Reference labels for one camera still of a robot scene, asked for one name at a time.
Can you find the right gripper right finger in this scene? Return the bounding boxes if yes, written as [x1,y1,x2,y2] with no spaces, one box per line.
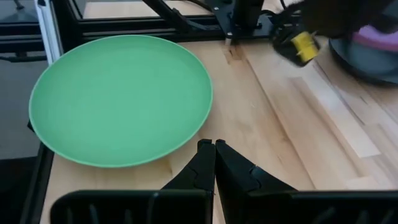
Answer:
[215,139,297,224]

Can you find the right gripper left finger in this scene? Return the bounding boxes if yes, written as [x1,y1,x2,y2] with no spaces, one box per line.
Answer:
[161,139,216,192]

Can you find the black plastic plate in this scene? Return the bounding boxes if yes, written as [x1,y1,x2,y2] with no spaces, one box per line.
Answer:
[328,34,398,86]

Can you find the purple plastic plate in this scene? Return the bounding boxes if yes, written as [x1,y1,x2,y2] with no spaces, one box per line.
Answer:
[353,24,398,53]

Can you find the large light green plate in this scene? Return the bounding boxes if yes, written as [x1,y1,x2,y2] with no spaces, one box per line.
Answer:
[28,34,214,169]

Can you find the yellow tag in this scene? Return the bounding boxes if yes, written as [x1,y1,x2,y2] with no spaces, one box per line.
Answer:
[290,30,321,63]

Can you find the black aluminium table frame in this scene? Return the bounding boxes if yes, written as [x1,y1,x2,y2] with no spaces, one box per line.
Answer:
[18,0,280,224]

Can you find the white metal bracket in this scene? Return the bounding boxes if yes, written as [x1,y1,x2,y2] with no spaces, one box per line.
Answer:
[34,0,65,65]

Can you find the black desk base frame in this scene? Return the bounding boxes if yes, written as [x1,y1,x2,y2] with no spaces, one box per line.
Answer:
[0,0,43,63]

